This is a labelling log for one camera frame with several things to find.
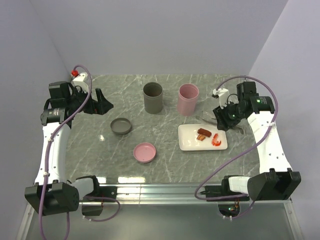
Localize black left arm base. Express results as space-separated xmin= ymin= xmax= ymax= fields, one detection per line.
xmin=80 ymin=185 xmax=121 ymax=222

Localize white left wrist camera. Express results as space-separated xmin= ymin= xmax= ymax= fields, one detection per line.
xmin=71 ymin=70 xmax=90 ymax=94

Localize grey round lid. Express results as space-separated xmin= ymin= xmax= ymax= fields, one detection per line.
xmin=110 ymin=117 xmax=132 ymax=135

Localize red shrimp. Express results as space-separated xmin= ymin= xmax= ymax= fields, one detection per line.
xmin=211 ymin=133 xmax=222 ymax=147

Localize white rectangular plate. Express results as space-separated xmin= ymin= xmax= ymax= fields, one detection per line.
xmin=177 ymin=124 xmax=228 ymax=152

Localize grey cylindrical container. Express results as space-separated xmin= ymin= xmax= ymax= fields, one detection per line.
xmin=143 ymin=82 xmax=163 ymax=115

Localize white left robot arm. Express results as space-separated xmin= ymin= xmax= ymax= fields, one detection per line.
xmin=24 ymin=81 xmax=114 ymax=217

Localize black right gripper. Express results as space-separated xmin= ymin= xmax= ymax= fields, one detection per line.
xmin=213 ymin=99 xmax=246 ymax=132

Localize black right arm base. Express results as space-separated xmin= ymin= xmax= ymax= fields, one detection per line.
xmin=199 ymin=185 xmax=250 ymax=202

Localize metal food tongs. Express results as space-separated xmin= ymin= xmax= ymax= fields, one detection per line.
xmin=194 ymin=111 xmax=246 ymax=135

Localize brown meat slice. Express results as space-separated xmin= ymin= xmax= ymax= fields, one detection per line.
xmin=197 ymin=128 xmax=212 ymax=138

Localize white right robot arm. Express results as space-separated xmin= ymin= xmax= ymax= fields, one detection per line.
xmin=212 ymin=81 xmax=301 ymax=201

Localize aluminium front rail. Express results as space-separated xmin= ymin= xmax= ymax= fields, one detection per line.
xmin=31 ymin=182 xmax=293 ymax=206

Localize small orange meat piece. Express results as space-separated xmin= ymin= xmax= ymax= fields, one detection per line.
xmin=197 ymin=134 xmax=206 ymax=141

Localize pink cylindrical container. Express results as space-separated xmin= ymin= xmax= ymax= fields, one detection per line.
xmin=177 ymin=83 xmax=199 ymax=117

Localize pink round lid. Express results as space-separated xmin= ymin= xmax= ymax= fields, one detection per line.
xmin=133 ymin=142 xmax=157 ymax=163

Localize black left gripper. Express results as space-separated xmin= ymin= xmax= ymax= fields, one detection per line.
xmin=67 ymin=85 xmax=113 ymax=115

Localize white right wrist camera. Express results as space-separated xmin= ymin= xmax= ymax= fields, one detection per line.
xmin=212 ymin=88 xmax=230 ymax=109

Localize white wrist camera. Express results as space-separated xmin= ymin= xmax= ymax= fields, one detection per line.
xmin=71 ymin=70 xmax=90 ymax=94
xmin=212 ymin=88 xmax=230 ymax=109

